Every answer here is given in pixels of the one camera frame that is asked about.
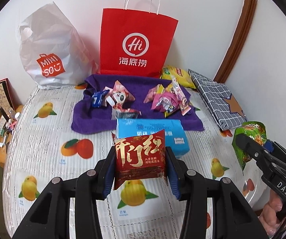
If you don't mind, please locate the green triangular snack bag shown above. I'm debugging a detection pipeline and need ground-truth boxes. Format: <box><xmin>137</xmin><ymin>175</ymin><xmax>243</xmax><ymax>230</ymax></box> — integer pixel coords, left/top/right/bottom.
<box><xmin>231</xmin><ymin>121</ymin><xmax>269</xmax><ymax>171</ymax></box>

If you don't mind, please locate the red gold snack packet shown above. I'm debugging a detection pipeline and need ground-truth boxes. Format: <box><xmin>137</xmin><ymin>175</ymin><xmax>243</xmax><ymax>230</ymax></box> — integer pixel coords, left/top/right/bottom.
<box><xmin>112</xmin><ymin>129</ymin><xmax>166</xmax><ymax>190</ymax></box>

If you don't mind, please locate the pink snack packet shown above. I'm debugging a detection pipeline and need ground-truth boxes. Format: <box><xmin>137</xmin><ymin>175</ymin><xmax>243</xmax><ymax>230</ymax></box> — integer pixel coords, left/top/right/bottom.
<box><xmin>143</xmin><ymin>83</ymin><xmax>179</xmax><ymax>118</ymax></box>

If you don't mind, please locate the blue Oreo packet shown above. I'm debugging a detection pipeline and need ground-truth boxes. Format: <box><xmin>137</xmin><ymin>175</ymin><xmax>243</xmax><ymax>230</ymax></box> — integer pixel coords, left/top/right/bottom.
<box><xmin>91</xmin><ymin>90</ymin><xmax>110</xmax><ymax>108</ymax></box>

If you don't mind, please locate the panda print snack packet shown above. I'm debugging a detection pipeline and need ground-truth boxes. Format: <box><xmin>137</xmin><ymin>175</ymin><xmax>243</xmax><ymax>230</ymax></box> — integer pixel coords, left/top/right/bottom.
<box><xmin>106</xmin><ymin>80</ymin><xmax>136</xmax><ymax>113</ymax></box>

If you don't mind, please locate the long red white snack stick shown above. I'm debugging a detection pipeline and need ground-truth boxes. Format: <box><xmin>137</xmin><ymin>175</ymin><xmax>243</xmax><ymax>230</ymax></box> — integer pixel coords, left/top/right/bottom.
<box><xmin>171</xmin><ymin>75</ymin><xmax>191</xmax><ymax>116</ymax></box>

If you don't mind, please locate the right hand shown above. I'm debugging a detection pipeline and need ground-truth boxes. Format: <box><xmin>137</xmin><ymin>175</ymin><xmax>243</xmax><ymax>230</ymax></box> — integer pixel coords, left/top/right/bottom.
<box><xmin>259</xmin><ymin>190</ymin><xmax>283</xmax><ymax>236</ymax></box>

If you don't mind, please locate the blue tissue pack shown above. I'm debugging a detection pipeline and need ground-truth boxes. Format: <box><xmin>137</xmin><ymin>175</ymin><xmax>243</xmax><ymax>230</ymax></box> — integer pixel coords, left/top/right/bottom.
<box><xmin>116</xmin><ymin>119</ymin><xmax>190</xmax><ymax>158</ymax></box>

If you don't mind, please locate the grey checked star fabric bag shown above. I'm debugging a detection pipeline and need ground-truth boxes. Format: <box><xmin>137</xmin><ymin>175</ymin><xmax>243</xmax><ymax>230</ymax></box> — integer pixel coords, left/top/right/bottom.
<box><xmin>188</xmin><ymin>69</ymin><xmax>247</xmax><ymax>131</ymax></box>

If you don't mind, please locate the fruit print table cover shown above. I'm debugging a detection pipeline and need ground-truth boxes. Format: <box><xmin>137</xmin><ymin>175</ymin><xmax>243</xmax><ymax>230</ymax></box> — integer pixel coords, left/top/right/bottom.
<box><xmin>2</xmin><ymin>87</ymin><xmax>266</xmax><ymax>238</ymax></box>

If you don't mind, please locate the purple towel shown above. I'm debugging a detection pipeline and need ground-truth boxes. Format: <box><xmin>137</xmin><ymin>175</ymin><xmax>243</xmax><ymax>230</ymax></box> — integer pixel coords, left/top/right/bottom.
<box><xmin>71</xmin><ymin>74</ymin><xmax>205</xmax><ymax>135</ymax></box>

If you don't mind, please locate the yellow potato chips bag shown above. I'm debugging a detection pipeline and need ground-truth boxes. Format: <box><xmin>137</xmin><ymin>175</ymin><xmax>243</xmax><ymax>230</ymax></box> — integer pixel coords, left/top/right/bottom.
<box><xmin>160</xmin><ymin>65</ymin><xmax>196</xmax><ymax>89</ymax></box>

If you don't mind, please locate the red Haidilao paper bag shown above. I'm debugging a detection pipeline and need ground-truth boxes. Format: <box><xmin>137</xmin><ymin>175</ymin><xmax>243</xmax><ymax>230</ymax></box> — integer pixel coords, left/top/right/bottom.
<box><xmin>100</xmin><ymin>0</ymin><xmax>178</xmax><ymax>78</ymax></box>

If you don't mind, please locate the dark framed picture box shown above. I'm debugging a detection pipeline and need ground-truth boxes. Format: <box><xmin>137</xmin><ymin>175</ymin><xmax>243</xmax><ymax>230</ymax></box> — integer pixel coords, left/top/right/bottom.
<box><xmin>0</xmin><ymin>78</ymin><xmax>16</xmax><ymax>117</ymax></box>

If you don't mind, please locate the white Miniso plastic bag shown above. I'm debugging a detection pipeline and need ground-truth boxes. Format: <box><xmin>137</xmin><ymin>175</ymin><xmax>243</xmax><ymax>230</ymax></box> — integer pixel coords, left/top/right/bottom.
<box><xmin>18</xmin><ymin>3</ymin><xmax>99</xmax><ymax>90</ymax></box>

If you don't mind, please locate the wooden door frame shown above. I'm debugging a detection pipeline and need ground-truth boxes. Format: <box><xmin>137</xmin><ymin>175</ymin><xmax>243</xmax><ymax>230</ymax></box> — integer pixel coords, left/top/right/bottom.
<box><xmin>214</xmin><ymin>0</ymin><xmax>258</xmax><ymax>83</ymax></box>

